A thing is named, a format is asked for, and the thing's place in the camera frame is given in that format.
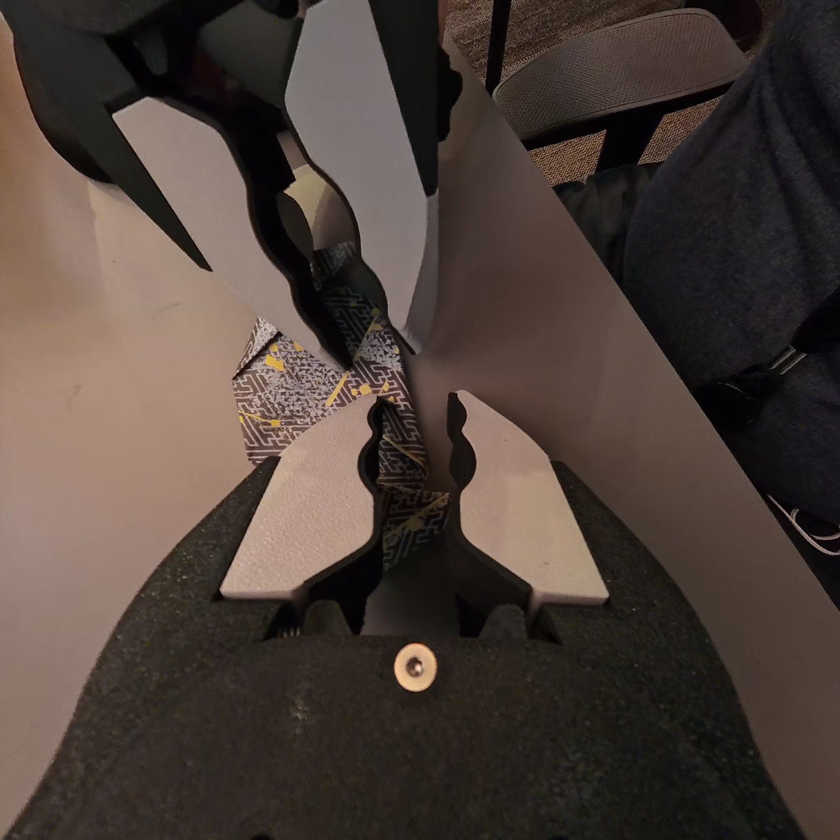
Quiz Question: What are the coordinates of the dark green cloth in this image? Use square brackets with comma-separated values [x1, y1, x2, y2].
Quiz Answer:
[554, 164, 660, 283]

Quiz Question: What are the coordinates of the black metal pole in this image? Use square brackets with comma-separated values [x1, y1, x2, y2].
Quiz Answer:
[484, 0, 514, 93]

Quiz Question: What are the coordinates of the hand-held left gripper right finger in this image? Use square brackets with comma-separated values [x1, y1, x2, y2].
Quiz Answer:
[446, 390, 611, 606]

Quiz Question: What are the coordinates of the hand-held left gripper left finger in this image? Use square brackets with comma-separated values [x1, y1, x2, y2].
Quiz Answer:
[220, 395, 384, 602]

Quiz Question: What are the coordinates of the dark patterned origami paper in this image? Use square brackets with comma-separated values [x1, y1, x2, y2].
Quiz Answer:
[233, 243, 454, 572]

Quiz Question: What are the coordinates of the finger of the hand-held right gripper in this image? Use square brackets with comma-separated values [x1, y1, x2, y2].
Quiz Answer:
[285, 0, 441, 357]
[112, 95, 353, 368]

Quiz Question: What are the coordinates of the black strap with buckle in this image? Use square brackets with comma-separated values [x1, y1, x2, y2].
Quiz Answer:
[696, 308, 840, 427]

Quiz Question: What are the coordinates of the grey office chair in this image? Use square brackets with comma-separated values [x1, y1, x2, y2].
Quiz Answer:
[492, 7, 750, 172]

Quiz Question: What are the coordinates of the thin white cable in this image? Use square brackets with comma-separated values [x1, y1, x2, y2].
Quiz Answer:
[766, 495, 840, 559]

